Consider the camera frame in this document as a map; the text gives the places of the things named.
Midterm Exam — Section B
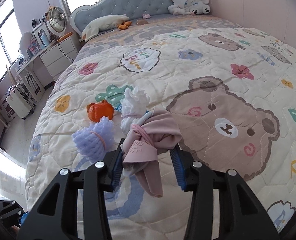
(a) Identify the purple foam net trash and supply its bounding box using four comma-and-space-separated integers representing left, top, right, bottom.
72, 116, 115, 164

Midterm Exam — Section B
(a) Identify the white drawer nightstand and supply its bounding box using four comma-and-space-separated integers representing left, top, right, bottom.
40, 33, 81, 81

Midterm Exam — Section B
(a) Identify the white desk fan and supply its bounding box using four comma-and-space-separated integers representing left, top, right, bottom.
46, 7, 67, 37

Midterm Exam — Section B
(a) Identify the black power cable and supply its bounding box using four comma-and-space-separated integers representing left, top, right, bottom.
54, 38, 75, 64

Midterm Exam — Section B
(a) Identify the light blue water bottle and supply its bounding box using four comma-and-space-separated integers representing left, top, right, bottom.
39, 30, 50, 47

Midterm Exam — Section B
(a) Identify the small brown plush toy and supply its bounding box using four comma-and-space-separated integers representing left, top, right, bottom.
136, 19, 149, 25

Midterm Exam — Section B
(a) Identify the bear pattern quilt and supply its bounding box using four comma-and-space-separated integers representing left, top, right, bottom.
25, 15, 296, 235

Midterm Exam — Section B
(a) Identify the small pink plush toy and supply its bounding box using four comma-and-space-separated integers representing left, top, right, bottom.
142, 14, 151, 20

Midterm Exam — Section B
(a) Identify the white mirror frame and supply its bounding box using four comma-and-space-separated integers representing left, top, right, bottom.
33, 23, 49, 49

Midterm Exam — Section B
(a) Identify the white plush dog toy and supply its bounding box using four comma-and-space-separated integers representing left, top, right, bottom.
168, 0, 211, 15

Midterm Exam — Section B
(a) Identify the white duck plush pillow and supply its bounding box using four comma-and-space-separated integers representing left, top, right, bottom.
81, 15, 131, 42

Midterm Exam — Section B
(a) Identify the side window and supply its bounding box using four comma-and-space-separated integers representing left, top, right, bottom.
0, 0, 22, 82

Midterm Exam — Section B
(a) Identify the blue tufted bed headboard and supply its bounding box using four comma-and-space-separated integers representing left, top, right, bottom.
70, 0, 173, 35

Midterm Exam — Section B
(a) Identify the white desk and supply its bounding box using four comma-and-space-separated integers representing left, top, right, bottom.
16, 41, 55, 102

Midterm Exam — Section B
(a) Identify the pink cloth bundle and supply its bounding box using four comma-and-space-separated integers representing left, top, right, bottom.
121, 109, 182, 198

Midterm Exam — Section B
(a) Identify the white rolling cart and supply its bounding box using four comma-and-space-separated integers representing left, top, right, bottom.
6, 84, 36, 120

